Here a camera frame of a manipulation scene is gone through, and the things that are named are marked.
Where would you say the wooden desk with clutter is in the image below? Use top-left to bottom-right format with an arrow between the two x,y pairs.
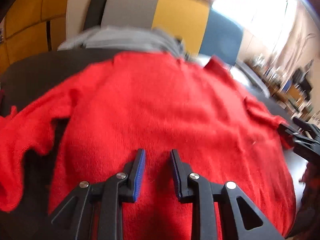
244,55 -> 313,120

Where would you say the grey garment on sofa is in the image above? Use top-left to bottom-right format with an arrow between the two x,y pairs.
58,25 -> 190,60

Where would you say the grey yellow blue sofa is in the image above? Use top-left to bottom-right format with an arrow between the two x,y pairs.
84,0 -> 243,66

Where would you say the red knit sweater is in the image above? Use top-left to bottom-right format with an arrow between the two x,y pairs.
1,51 -> 296,239

